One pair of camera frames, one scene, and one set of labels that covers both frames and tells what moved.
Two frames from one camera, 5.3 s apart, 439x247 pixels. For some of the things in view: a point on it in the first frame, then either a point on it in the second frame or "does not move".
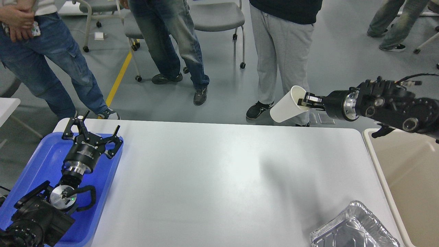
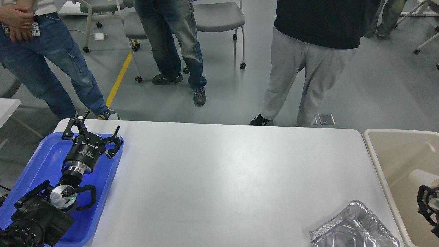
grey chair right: [212, 16] does not move
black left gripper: [86, 148] does not move
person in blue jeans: [37, 46] does not move
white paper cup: [287, 107] → [422, 178]
